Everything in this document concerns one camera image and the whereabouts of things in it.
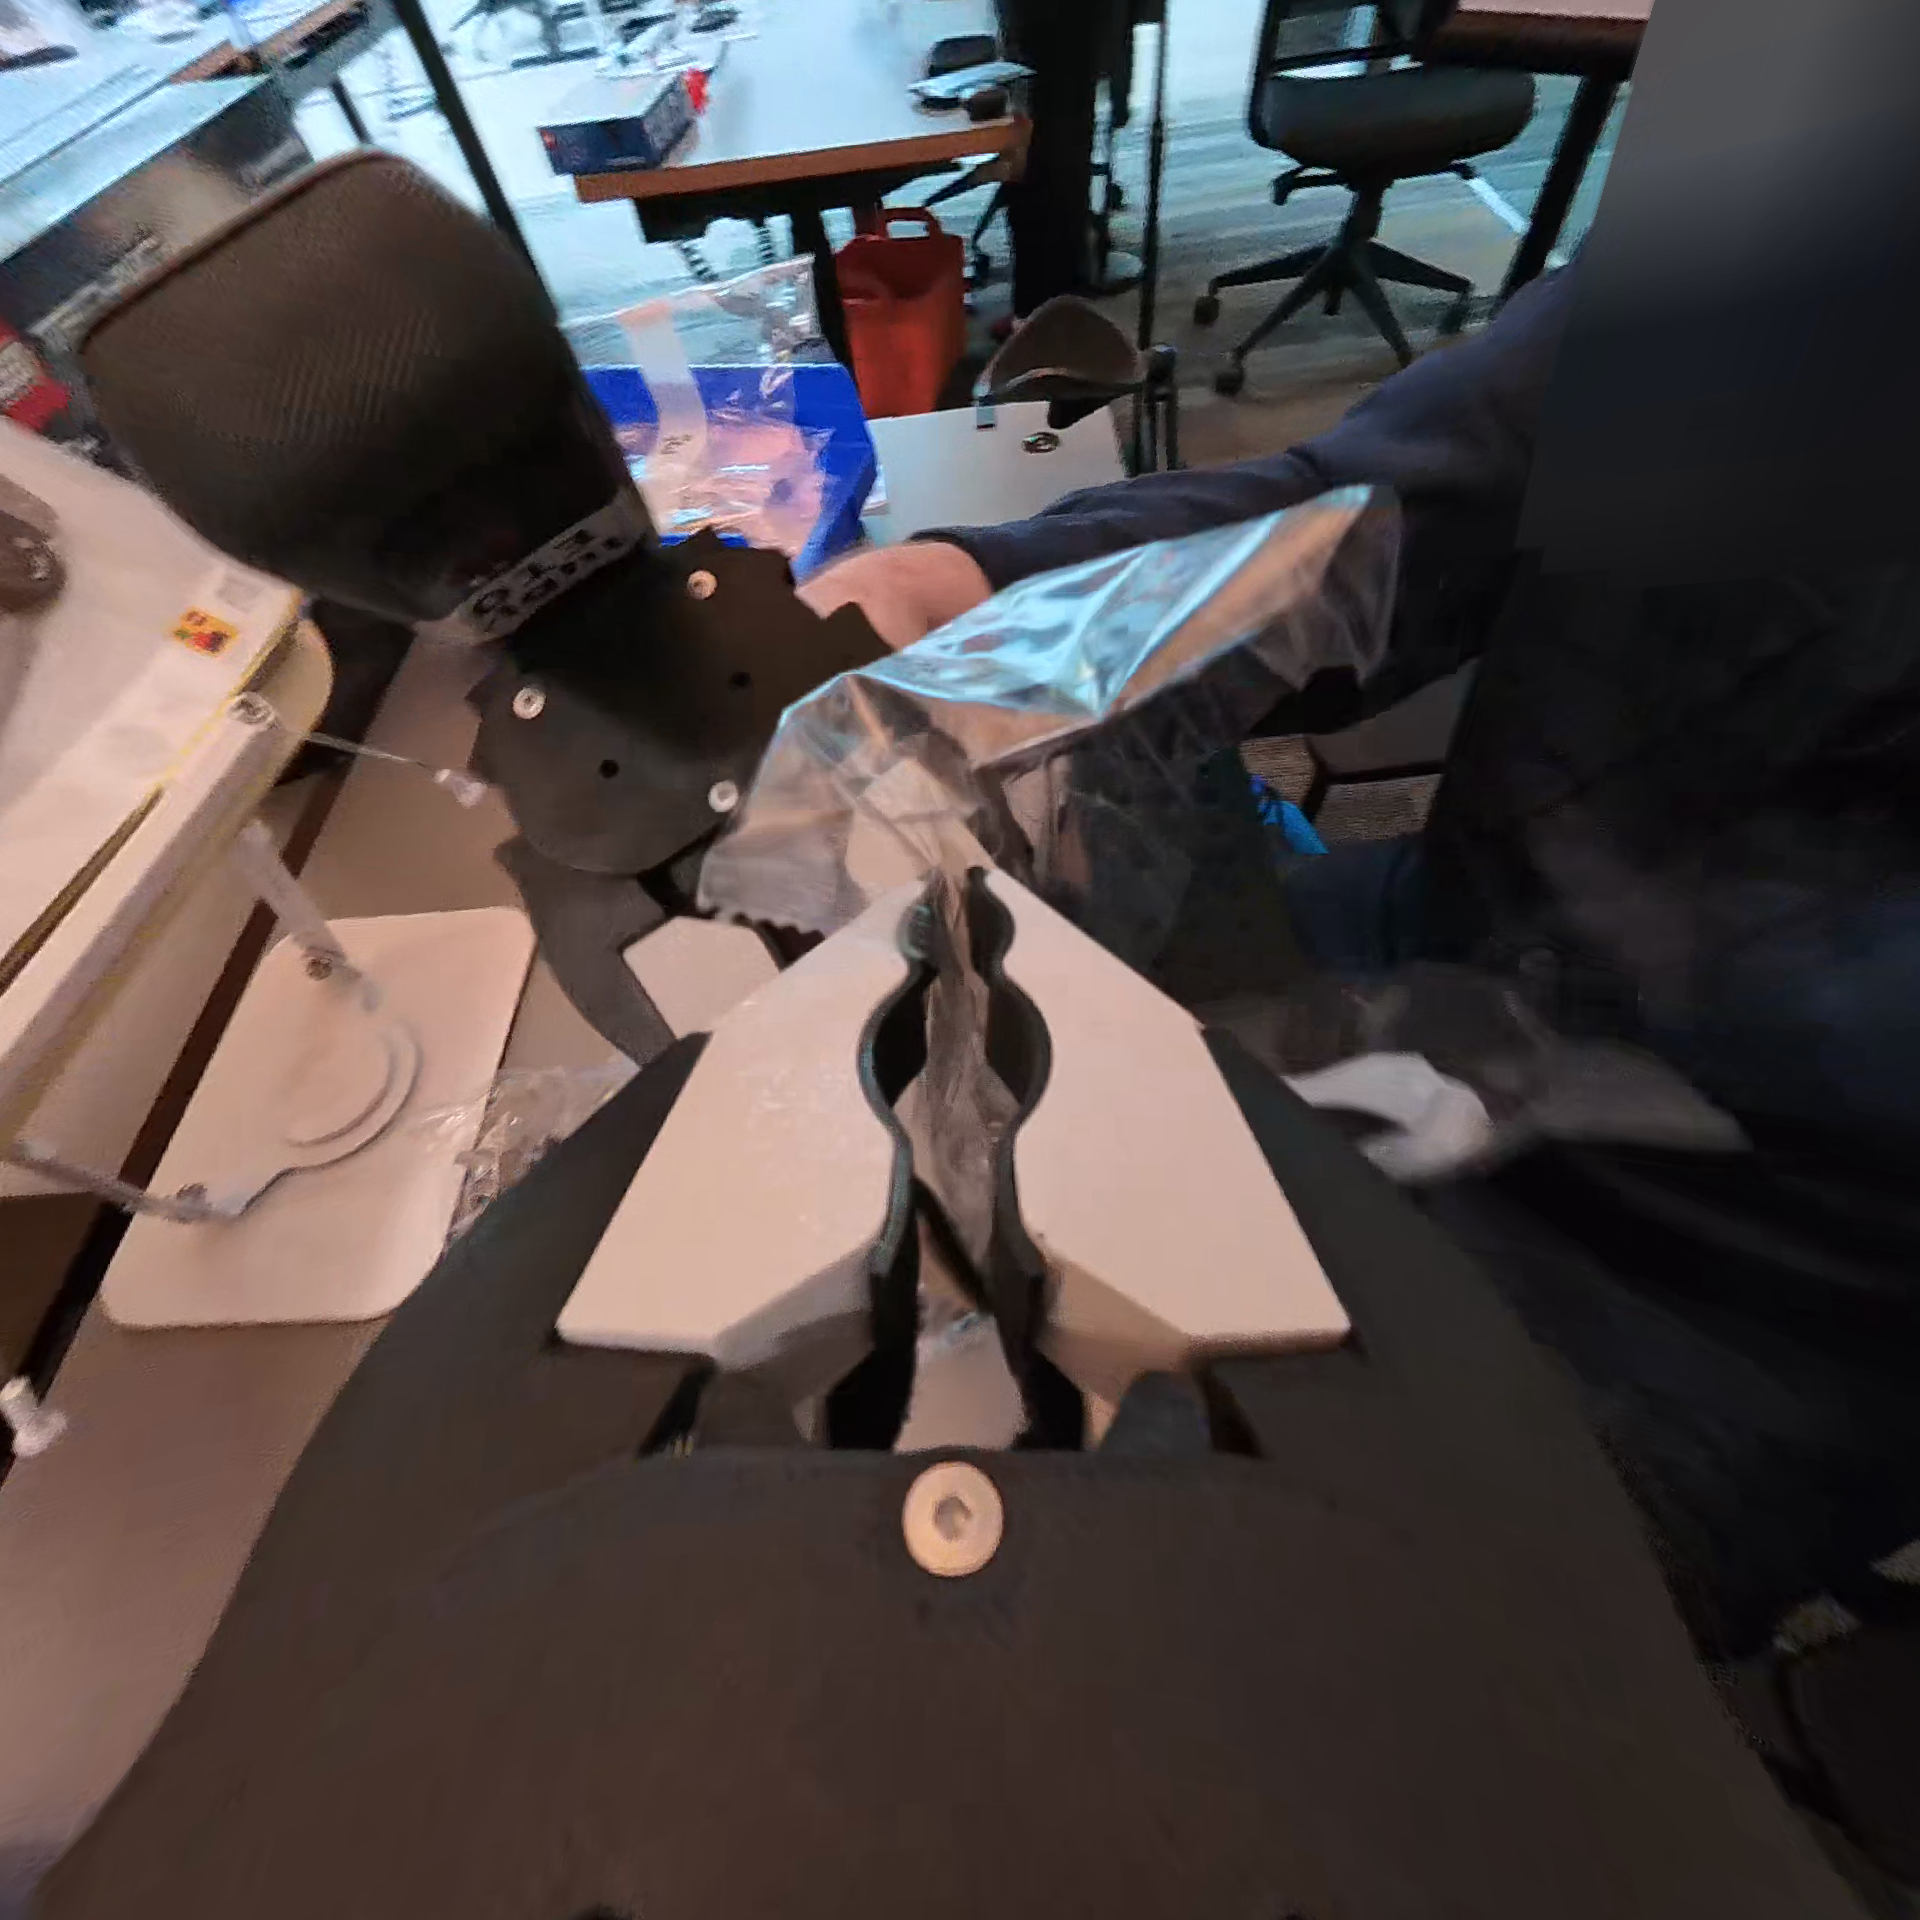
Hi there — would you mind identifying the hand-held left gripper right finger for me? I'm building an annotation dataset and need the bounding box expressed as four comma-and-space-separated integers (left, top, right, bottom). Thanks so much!
959, 861, 1355, 1446

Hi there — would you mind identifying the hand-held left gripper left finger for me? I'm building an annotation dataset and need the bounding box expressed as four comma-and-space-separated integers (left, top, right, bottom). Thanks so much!
552, 877, 947, 1446

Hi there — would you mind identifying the large clear plastic bag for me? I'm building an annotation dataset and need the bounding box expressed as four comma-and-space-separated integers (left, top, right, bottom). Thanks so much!
697, 478, 1403, 1351

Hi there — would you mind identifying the person's right forearm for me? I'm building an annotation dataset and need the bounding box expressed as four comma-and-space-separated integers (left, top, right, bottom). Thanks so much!
918, 270, 1576, 738

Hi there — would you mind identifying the person's right hand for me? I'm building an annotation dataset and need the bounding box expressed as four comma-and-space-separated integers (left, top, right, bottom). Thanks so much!
795, 537, 996, 643

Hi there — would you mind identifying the blue flat box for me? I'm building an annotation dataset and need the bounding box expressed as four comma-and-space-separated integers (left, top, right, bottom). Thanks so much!
537, 72, 694, 172

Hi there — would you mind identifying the heap of unopened clear bags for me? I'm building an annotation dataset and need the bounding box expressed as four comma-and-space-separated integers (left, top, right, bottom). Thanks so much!
560, 253, 864, 556

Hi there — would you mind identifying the white folding book stand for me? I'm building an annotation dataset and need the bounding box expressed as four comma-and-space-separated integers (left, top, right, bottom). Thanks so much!
0, 616, 538, 1336

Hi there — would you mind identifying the small blue bin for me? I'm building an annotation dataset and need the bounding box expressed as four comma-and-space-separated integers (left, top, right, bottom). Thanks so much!
576, 361, 883, 584

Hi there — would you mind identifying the white office table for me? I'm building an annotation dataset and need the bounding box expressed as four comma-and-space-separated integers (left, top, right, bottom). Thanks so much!
433, 0, 1038, 377

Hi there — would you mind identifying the red bag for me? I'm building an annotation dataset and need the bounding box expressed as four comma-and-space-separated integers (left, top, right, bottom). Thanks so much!
832, 208, 966, 419

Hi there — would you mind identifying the white panel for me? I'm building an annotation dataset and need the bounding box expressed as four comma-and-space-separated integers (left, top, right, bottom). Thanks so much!
865, 400, 1127, 546

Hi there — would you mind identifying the black stool seat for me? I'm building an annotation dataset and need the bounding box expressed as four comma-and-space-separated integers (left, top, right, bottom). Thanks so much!
982, 295, 1177, 475

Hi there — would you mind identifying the black office chair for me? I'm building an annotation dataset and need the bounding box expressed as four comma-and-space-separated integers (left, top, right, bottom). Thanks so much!
1196, 0, 1540, 394

